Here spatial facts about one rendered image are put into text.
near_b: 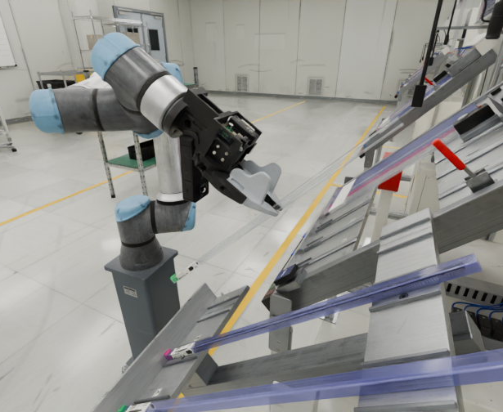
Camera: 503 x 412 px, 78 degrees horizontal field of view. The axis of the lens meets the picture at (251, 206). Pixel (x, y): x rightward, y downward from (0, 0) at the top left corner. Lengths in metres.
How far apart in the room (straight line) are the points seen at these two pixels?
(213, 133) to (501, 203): 0.42
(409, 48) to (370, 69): 0.95
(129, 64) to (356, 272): 0.52
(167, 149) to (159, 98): 0.53
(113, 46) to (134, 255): 0.74
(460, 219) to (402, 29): 8.87
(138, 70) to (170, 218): 0.63
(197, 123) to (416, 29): 8.97
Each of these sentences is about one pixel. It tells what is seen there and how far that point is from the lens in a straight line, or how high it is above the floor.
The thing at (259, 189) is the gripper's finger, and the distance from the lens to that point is 0.44.
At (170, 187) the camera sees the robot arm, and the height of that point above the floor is 0.83.
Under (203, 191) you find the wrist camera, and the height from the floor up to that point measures 1.01.
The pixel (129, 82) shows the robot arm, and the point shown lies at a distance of 0.51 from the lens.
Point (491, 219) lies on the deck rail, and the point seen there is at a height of 1.00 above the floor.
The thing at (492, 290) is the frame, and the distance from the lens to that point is 1.04.
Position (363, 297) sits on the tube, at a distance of 0.37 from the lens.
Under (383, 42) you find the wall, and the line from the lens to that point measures 9.37.
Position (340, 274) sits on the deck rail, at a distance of 0.65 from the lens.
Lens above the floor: 1.22
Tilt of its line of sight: 26 degrees down
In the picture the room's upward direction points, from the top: straight up
